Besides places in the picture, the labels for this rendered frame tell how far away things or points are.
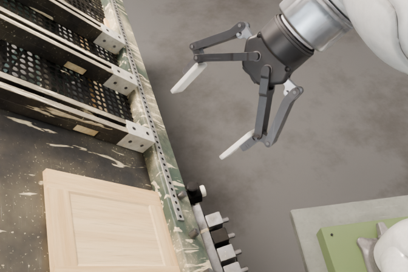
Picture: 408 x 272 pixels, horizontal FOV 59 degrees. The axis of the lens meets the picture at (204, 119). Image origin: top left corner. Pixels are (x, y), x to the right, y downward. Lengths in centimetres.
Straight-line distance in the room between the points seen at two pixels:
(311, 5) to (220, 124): 208
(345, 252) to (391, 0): 111
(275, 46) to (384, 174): 212
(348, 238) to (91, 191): 84
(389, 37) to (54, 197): 84
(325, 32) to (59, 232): 73
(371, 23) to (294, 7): 18
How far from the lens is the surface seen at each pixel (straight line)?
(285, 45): 49
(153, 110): 151
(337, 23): 48
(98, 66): 140
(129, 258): 105
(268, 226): 219
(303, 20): 48
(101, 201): 107
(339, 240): 135
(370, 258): 133
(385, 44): 31
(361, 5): 33
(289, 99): 52
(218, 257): 132
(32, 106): 109
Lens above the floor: 202
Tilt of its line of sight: 53 degrees down
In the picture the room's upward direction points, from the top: straight up
